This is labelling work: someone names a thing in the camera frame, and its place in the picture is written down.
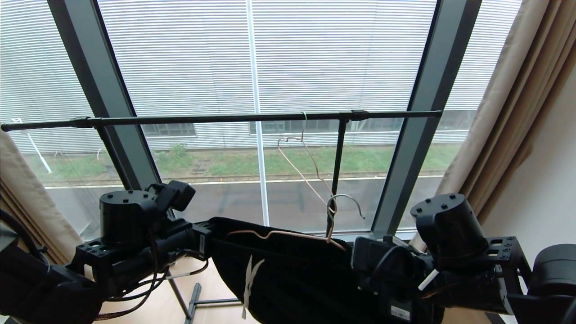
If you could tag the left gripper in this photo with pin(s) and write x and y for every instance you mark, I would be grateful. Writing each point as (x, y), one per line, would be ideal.
(193, 238)

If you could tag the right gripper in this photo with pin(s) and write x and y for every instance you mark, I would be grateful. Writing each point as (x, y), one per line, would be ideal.
(400, 312)

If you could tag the black shorts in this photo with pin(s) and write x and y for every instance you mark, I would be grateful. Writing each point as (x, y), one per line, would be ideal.
(292, 279)

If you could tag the pink clothes hanger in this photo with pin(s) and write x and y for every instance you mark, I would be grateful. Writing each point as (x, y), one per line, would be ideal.
(332, 225)
(302, 135)

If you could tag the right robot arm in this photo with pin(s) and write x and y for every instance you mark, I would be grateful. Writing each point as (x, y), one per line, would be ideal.
(450, 225)

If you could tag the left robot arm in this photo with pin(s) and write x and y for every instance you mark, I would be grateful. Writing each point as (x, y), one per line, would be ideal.
(126, 216)

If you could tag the black clothes rack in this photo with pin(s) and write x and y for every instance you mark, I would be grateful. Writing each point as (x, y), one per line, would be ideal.
(202, 119)

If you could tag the window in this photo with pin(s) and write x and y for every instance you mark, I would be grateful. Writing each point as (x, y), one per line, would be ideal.
(189, 67)

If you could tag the beige curtain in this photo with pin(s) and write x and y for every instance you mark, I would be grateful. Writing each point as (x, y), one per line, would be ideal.
(27, 193)
(517, 90)

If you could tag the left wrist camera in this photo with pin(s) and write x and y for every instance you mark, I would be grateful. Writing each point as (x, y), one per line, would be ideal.
(177, 195)

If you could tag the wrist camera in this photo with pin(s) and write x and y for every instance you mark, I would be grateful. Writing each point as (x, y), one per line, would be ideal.
(369, 261)
(177, 195)

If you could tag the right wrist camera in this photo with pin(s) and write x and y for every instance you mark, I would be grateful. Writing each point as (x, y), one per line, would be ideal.
(369, 261)

